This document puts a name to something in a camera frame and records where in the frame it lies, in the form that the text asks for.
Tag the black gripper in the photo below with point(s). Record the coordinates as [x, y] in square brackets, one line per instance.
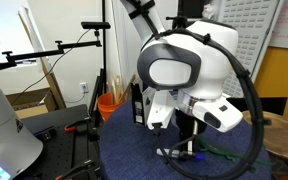
[189, 125]

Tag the blue capped marker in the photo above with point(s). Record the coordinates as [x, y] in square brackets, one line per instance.
[170, 153]

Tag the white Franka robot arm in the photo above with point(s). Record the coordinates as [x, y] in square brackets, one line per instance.
[210, 66]

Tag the blue round table cloth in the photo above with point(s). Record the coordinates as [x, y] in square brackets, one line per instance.
[134, 150]

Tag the wooden sticks bundle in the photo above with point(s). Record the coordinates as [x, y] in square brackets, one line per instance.
[120, 88]

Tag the orange bucket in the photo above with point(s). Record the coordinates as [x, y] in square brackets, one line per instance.
[107, 106]

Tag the round wooden stool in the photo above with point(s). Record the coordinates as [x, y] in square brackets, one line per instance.
[284, 136]

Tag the orange black bar clamp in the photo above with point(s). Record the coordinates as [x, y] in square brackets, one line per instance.
[74, 127]

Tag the black perforated robot table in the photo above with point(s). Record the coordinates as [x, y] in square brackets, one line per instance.
[60, 146]

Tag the white perforated pegboard panel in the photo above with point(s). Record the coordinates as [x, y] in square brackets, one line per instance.
[247, 36]

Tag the small black control box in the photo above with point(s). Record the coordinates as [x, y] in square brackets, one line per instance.
[45, 133]

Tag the brown cardboard box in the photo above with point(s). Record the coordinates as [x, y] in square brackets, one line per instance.
[30, 105]

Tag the leaning white foam board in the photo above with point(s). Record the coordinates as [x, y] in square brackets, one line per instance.
[40, 60]

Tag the white wall power outlet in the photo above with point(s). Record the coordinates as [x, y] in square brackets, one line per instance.
[84, 87]

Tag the black stereo camera bar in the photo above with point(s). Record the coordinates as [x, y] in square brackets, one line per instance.
[95, 25]

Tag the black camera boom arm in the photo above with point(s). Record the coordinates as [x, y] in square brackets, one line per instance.
[50, 50]

